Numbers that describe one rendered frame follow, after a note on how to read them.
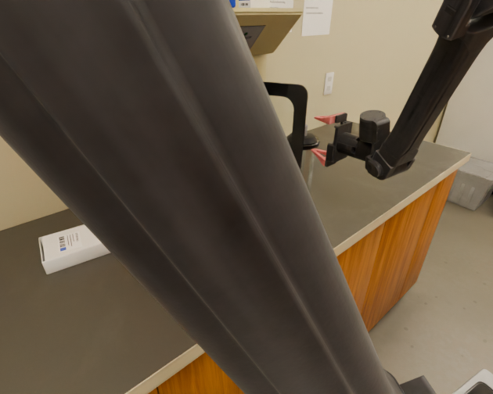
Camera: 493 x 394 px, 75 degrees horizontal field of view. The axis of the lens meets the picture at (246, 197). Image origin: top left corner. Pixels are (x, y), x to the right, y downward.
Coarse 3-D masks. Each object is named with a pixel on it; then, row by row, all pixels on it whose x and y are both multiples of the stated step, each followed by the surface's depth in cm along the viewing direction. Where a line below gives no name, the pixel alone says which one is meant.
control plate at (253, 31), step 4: (244, 28) 66; (248, 28) 67; (252, 28) 68; (256, 28) 68; (260, 28) 69; (244, 32) 68; (248, 32) 68; (252, 32) 69; (256, 32) 70; (260, 32) 70; (244, 36) 69; (248, 36) 70; (252, 36) 70; (256, 36) 71; (248, 40) 71; (252, 40) 72; (248, 44) 72; (252, 44) 73
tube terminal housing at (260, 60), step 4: (236, 0) 72; (236, 4) 73; (256, 56) 82; (260, 56) 83; (264, 56) 84; (256, 60) 83; (260, 60) 84; (264, 60) 85; (256, 64) 83; (260, 64) 84; (264, 64) 85; (260, 68) 85; (264, 68) 86; (260, 72) 85; (264, 72) 86; (264, 76) 87; (264, 80) 87
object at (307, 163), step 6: (312, 144) 94; (306, 150) 94; (306, 156) 95; (312, 156) 97; (306, 162) 96; (312, 162) 98; (306, 168) 98; (312, 168) 99; (306, 174) 99; (312, 174) 101; (306, 180) 100
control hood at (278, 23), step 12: (240, 12) 61; (252, 12) 63; (264, 12) 65; (276, 12) 67; (288, 12) 69; (300, 12) 71; (240, 24) 65; (252, 24) 66; (264, 24) 69; (276, 24) 71; (288, 24) 73; (264, 36) 73; (276, 36) 75; (252, 48) 75; (264, 48) 78
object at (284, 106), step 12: (264, 84) 59; (276, 84) 59; (288, 84) 58; (300, 84) 58; (276, 96) 60; (288, 96) 59; (300, 96) 58; (276, 108) 61; (288, 108) 60; (300, 108) 59; (288, 120) 61; (300, 120) 60; (288, 132) 62; (300, 132) 61; (300, 144) 62; (300, 156) 64; (300, 168) 65
